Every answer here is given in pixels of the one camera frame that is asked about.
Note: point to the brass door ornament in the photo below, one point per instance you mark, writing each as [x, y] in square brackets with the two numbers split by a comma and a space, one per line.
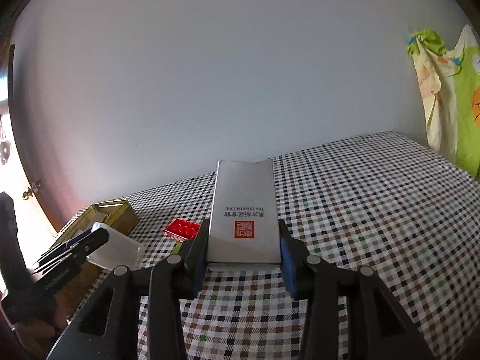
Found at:
[5, 147]

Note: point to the checkered tablecloth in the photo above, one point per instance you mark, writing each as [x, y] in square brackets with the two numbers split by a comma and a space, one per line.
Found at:
[381, 200]

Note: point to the wooden door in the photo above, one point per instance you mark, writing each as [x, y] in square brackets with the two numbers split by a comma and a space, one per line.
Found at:
[16, 174]

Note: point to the white rectangular box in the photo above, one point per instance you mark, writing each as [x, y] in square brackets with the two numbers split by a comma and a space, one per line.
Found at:
[244, 229]

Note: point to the red toy brick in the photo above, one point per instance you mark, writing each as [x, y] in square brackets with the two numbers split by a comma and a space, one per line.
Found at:
[182, 230]

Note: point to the brass door knob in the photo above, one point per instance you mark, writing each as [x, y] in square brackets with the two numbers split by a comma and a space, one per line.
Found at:
[32, 190]

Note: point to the green yellow hanging cloth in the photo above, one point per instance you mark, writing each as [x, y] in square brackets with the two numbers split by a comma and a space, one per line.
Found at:
[448, 81]

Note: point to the black chair back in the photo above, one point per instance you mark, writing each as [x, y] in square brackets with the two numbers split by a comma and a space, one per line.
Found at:
[11, 243]

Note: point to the clear plastic yellow case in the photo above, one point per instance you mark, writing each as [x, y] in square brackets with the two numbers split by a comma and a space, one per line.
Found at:
[119, 250]

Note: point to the lime green toy brick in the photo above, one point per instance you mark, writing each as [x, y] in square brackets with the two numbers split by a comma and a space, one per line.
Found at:
[179, 249]

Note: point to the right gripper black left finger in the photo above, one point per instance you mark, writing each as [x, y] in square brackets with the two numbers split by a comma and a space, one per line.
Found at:
[106, 327]

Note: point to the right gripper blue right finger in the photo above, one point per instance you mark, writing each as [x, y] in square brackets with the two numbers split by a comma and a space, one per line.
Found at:
[377, 325]

